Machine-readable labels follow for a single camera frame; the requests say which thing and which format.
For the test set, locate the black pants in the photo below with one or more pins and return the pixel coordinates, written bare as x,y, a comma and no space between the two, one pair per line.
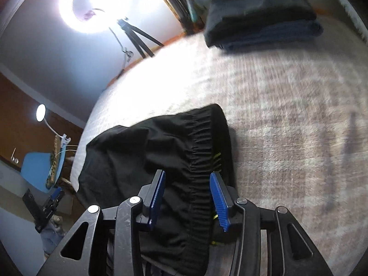
161,149

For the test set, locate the blue chair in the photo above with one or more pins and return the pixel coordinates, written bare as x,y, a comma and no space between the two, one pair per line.
36,169

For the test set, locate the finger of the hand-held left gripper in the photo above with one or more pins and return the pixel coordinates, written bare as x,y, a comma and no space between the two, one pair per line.
57,193

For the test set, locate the folded blue garment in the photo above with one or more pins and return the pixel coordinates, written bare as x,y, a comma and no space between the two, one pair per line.
276,33

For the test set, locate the hanging clothes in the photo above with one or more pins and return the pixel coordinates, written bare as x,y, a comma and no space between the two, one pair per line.
184,0

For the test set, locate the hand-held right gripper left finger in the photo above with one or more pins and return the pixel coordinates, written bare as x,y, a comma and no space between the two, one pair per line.
156,199

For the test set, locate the grey plaid blanket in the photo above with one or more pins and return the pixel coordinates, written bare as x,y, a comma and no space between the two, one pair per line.
287,115

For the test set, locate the black tripod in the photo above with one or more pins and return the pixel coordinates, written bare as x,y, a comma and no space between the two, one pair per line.
138,36

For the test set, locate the white desk lamp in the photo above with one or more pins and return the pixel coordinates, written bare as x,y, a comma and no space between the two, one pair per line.
43,115

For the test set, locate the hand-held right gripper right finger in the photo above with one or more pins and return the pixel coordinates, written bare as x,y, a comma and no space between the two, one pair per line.
219,202

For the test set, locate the folded black garment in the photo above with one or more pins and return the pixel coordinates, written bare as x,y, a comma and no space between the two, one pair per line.
253,8

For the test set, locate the person's blue jeans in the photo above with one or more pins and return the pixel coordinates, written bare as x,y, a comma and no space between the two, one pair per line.
51,238

